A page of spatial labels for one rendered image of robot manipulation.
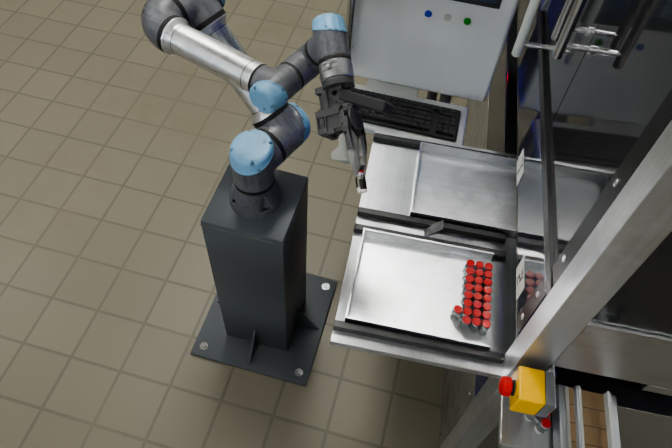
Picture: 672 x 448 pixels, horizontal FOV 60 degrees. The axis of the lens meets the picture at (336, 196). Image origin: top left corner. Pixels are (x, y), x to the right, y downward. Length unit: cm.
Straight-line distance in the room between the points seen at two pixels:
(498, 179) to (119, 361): 154
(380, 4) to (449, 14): 21
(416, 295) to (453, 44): 84
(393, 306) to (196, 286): 122
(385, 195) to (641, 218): 88
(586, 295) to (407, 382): 135
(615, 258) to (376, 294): 66
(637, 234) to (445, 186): 84
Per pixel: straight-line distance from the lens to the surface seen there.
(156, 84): 334
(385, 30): 195
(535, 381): 130
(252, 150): 156
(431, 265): 154
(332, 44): 131
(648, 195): 88
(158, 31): 151
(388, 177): 169
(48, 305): 264
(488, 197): 171
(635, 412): 156
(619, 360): 131
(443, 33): 192
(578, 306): 112
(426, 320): 146
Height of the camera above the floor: 217
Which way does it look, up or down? 52 degrees down
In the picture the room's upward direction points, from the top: 5 degrees clockwise
